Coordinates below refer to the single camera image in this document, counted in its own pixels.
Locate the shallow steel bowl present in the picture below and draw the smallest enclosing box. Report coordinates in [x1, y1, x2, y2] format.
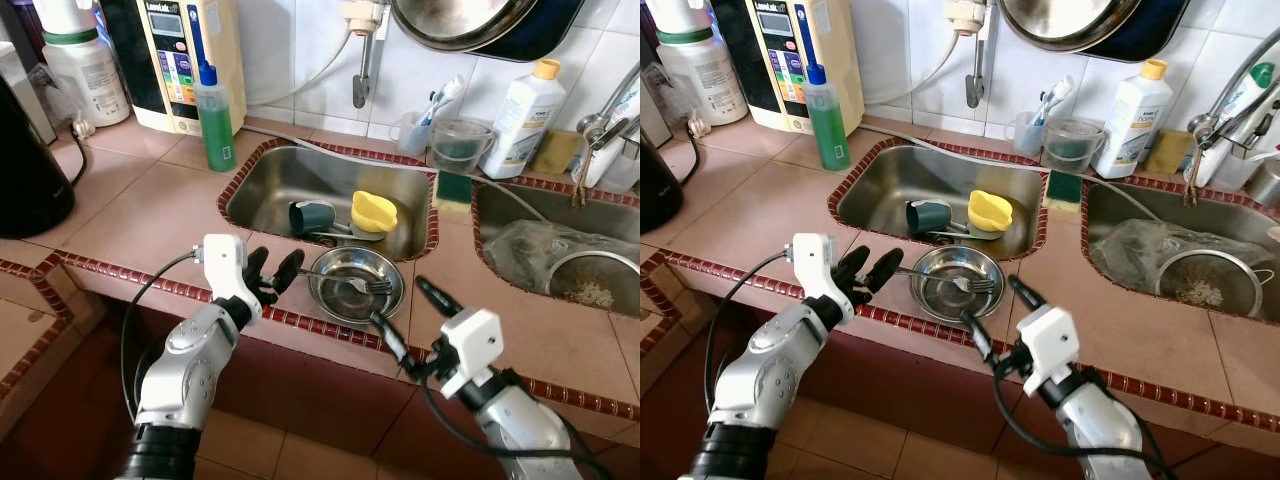
[307, 247, 406, 324]
[908, 245, 1006, 324]

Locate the yellow sponge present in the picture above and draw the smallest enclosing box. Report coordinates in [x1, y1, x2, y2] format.
[530, 130, 586, 179]
[1145, 130, 1196, 179]

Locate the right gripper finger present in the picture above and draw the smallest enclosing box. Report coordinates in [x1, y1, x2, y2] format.
[417, 276, 467, 323]
[370, 310, 423, 379]
[960, 310, 1009, 369]
[1007, 276, 1051, 321]

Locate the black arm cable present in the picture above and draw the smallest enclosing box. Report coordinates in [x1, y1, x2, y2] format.
[703, 250, 796, 421]
[120, 250, 206, 421]
[992, 360, 1151, 480]
[415, 370, 561, 480]

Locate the clear plastic bag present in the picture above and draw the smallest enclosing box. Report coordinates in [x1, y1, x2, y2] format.
[1088, 218, 1266, 301]
[483, 218, 641, 301]

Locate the blue rabbit mug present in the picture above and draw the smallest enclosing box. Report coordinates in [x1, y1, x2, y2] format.
[905, 198, 954, 239]
[288, 198, 339, 239]

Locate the chrome sink faucet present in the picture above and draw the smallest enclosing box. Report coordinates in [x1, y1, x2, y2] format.
[572, 65, 641, 206]
[1185, 40, 1280, 206]

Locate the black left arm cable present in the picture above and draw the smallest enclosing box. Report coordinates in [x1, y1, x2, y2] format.
[703, 250, 796, 421]
[120, 250, 206, 421]

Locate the clear toothbrush cup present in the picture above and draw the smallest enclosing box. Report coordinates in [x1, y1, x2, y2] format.
[393, 110, 436, 156]
[1008, 110, 1049, 156]

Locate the green dish soap bottle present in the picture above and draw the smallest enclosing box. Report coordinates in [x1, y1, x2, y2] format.
[193, 62, 238, 173]
[803, 62, 851, 173]

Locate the black pan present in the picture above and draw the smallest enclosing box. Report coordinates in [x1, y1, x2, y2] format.
[1080, 0, 1196, 63]
[470, 0, 586, 63]

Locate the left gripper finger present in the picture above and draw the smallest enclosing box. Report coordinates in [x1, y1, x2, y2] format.
[268, 248, 306, 298]
[836, 245, 871, 301]
[244, 245, 271, 301]
[863, 248, 905, 298]

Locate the white bottle yellow cap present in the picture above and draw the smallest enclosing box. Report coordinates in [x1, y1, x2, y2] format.
[1093, 58, 1176, 181]
[480, 58, 567, 181]

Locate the steel strainer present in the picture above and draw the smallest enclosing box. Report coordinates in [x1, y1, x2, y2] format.
[545, 250, 641, 319]
[1155, 250, 1266, 319]

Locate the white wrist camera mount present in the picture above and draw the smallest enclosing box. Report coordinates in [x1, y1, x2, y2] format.
[195, 233, 251, 313]
[1015, 305, 1081, 399]
[790, 233, 839, 313]
[432, 307, 504, 399]

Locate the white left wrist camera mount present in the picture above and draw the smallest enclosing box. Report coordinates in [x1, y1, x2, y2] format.
[790, 233, 839, 313]
[195, 233, 251, 313]

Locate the green scouring sponge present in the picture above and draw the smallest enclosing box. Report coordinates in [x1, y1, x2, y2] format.
[1045, 170, 1086, 213]
[435, 170, 474, 213]

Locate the beige black water ionizer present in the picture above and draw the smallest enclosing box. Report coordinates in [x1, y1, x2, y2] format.
[710, 0, 866, 136]
[100, 0, 248, 136]

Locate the yellow plastic bowl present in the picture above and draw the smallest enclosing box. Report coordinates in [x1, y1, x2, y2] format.
[350, 190, 399, 234]
[966, 190, 1016, 234]

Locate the white jug green cap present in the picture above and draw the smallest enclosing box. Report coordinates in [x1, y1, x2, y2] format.
[650, 0, 751, 128]
[35, 0, 133, 128]

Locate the steel fork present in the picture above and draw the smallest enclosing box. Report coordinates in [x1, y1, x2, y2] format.
[895, 266, 996, 296]
[298, 268, 393, 296]

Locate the steel sink basin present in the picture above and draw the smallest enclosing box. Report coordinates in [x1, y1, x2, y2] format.
[217, 138, 441, 263]
[468, 180, 641, 321]
[828, 138, 1051, 263]
[1078, 180, 1280, 326]

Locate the steel wok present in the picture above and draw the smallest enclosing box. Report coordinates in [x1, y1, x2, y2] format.
[998, 0, 1151, 53]
[390, 0, 541, 53]

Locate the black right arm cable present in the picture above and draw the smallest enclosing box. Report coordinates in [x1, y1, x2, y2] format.
[992, 360, 1151, 480]
[415, 370, 561, 480]

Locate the steel cup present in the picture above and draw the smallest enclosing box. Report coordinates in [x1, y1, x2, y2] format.
[1245, 160, 1280, 211]

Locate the white hose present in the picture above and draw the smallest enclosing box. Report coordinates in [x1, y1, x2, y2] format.
[862, 25, 976, 109]
[245, 25, 361, 109]

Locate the chrome wall tap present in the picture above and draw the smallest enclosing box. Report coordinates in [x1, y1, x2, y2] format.
[340, 0, 389, 109]
[945, 0, 1001, 109]

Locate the black electric kettle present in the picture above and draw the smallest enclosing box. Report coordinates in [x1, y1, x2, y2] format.
[0, 70, 77, 239]
[640, 135, 686, 236]

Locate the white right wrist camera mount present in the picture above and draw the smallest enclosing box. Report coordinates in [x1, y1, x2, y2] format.
[1015, 305, 1081, 399]
[432, 307, 504, 399]

